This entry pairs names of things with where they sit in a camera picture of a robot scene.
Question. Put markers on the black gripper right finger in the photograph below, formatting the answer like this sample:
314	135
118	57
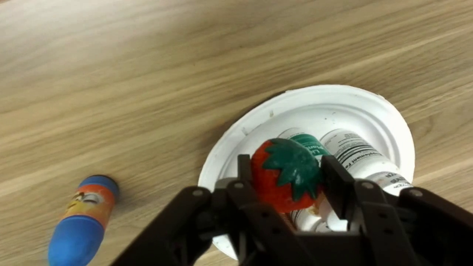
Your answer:
399	231

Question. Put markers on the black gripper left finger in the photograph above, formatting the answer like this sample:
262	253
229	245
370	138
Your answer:
216	227

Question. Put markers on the white bottle silver cap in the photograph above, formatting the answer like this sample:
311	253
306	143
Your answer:
359	157

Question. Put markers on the white bottle green label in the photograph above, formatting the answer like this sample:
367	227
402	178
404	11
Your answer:
311	143

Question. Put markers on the small blue bottle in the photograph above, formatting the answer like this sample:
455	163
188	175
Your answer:
81	222

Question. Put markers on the white round plate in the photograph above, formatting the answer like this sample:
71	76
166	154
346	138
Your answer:
305	112

